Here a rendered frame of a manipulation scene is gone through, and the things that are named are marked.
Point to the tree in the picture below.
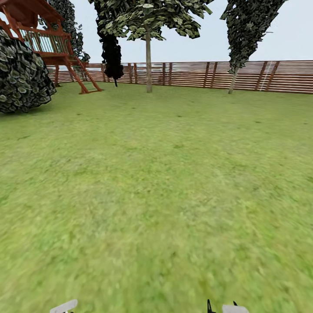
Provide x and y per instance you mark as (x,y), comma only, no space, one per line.
(111,50)
(65,9)
(246,22)
(144,18)

